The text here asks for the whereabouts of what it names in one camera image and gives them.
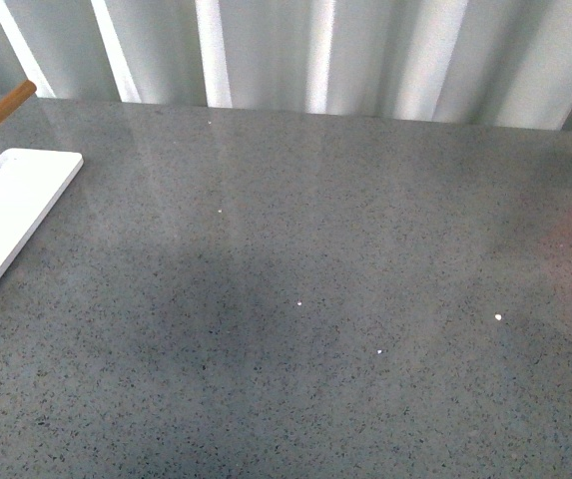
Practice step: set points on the white pleated curtain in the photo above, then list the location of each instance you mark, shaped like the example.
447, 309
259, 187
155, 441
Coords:
502, 63

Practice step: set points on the white rack base plate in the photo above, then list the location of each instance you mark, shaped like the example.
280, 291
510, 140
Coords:
31, 182

